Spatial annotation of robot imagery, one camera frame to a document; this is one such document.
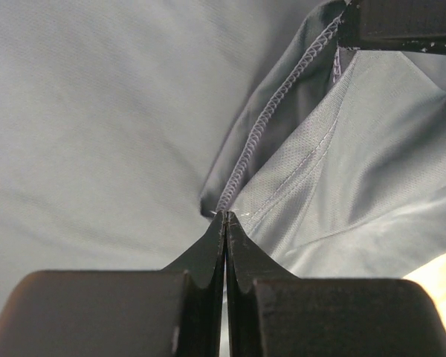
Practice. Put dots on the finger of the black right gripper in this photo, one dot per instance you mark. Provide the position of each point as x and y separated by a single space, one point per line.
394 25

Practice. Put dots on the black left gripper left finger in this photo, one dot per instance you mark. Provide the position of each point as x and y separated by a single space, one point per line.
175 311

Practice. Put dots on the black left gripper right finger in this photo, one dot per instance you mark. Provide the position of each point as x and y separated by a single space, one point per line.
271 312

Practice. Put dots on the grey t-shirt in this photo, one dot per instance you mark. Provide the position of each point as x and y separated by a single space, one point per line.
126 126

